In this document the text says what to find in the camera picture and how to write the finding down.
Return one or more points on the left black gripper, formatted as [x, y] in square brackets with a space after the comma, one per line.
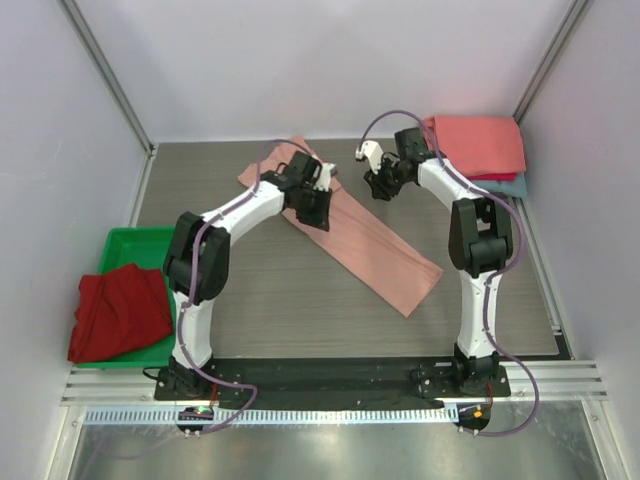
[319, 218]

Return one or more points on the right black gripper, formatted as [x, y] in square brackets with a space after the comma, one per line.
[382, 178]

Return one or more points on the pink printed t shirt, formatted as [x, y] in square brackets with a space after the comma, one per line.
[365, 246]

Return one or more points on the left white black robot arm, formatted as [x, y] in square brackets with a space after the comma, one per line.
[197, 263]

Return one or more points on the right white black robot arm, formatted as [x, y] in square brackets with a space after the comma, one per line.
[480, 243]

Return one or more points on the folded coral t shirt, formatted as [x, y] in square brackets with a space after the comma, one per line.
[479, 145]

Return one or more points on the folded magenta t shirt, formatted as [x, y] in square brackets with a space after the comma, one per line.
[497, 177]

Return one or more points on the folded blue t shirt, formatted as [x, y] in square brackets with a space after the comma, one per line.
[516, 188]

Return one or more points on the green plastic bin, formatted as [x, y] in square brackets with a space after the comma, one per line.
[147, 248]

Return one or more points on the red t shirt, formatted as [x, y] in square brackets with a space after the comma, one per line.
[119, 312]

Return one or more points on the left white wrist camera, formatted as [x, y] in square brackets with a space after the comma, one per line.
[326, 173]

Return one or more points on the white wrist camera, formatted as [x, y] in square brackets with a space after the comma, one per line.
[326, 173]
[371, 152]

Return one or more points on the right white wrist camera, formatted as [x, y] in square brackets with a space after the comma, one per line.
[371, 152]

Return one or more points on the left aluminium corner post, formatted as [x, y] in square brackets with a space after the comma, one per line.
[100, 61]

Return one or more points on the aluminium corner post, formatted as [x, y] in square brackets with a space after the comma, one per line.
[100, 61]
[562, 37]

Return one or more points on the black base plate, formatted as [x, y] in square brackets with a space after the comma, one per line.
[335, 384]

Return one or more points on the right aluminium corner post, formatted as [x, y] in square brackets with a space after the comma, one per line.
[562, 37]

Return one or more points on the slotted white cable duct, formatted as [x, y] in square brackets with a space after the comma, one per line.
[180, 415]

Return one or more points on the aluminium frame rail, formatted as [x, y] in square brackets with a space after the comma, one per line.
[557, 381]

